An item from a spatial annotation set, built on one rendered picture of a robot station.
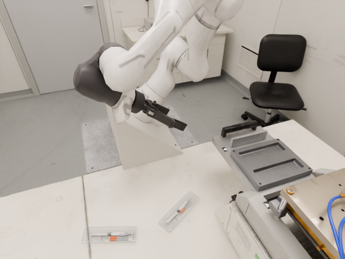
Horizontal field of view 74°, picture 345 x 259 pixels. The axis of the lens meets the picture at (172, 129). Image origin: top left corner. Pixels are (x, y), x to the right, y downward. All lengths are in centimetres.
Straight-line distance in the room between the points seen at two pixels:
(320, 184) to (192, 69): 63
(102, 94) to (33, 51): 273
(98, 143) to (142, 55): 74
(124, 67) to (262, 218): 52
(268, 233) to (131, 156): 63
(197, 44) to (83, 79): 48
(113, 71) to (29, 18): 274
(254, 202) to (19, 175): 208
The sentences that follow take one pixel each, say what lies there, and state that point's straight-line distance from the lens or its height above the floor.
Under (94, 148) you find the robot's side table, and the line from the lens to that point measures 124.
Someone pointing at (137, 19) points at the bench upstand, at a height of 83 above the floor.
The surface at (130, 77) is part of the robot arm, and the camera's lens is 60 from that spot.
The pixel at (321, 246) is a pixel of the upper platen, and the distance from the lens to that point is 63.
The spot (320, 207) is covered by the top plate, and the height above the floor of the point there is 111.
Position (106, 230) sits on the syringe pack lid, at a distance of 91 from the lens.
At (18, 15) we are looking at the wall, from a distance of 331.
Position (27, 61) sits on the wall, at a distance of 347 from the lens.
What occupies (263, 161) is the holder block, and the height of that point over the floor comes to 99.
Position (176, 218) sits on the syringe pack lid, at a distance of 90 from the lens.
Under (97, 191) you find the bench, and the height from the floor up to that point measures 75.
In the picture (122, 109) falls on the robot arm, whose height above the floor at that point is 116.
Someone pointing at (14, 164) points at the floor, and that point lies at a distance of 257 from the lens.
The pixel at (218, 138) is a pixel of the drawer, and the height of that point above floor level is 97.
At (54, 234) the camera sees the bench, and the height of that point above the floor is 75.
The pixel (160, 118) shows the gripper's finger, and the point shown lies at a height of 111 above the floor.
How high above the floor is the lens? 154
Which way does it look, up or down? 38 degrees down
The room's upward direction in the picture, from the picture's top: straight up
